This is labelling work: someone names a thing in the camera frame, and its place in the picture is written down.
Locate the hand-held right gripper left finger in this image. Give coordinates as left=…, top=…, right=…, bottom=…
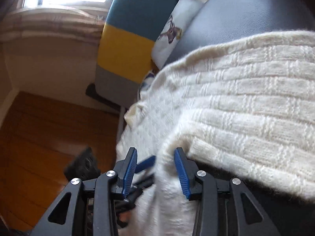
left=30, top=147, right=138, bottom=236

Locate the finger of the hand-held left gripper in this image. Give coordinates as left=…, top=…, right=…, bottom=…
left=124, top=155, right=157, bottom=208

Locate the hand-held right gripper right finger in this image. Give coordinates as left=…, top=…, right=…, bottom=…
left=174, top=147, right=281, bottom=236

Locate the cream knitted sweater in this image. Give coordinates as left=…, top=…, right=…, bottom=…
left=116, top=29, right=315, bottom=236

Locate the white geometric print pillow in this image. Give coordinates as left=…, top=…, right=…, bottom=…
left=138, top=70, right=154, bottom=99

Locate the grey yellow blue sofa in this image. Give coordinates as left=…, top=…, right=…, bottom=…
left=95, top=0, right=217, bottom=140

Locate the white deer print pillow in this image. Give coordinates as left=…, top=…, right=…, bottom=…
left=151, top=0, right=206, bottom=70

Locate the pink striped curtain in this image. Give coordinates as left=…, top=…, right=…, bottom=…
left=0, top=7, right=105, bottom=46

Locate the black leather bench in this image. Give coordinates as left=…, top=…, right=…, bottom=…
left=162, top=0, right=315, bottom=236

